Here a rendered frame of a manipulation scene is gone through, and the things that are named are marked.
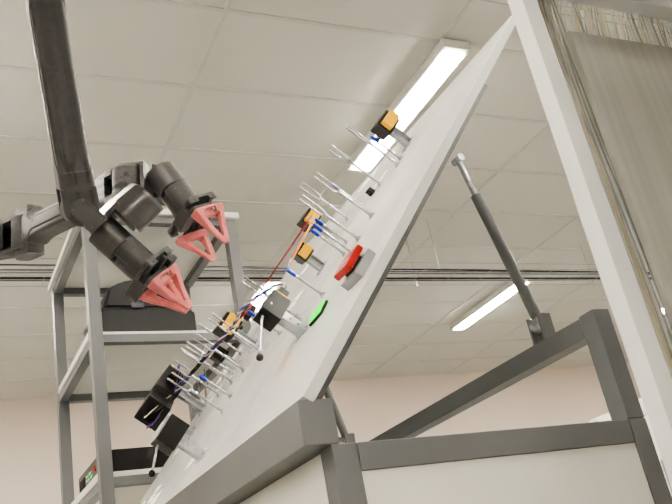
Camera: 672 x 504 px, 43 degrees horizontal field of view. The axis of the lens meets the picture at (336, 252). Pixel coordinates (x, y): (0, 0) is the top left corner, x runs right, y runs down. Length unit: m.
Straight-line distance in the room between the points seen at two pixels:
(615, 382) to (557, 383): 10.57
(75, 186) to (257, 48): 3.07
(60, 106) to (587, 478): 1.02
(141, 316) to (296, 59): 2.28
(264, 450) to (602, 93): 0.74
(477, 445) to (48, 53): 0.90
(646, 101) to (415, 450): 0.64
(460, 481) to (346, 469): 0.18
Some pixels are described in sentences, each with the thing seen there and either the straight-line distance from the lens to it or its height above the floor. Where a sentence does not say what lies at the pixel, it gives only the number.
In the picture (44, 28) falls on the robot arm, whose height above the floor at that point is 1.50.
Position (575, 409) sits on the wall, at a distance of 12.14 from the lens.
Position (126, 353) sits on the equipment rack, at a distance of 2.66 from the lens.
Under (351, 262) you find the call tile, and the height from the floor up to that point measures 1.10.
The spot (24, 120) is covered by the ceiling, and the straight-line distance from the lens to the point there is 4.82.
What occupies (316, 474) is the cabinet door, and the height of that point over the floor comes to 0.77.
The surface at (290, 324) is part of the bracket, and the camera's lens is 1.53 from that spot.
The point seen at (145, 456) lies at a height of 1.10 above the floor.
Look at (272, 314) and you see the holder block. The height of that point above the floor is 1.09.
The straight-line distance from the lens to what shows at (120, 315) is 2.59.
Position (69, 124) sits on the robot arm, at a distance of 1.44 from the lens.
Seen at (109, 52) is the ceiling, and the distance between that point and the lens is 4.37.
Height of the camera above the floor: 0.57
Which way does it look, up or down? 24 degrees up
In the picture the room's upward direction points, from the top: 11 degrees counter-clockwise
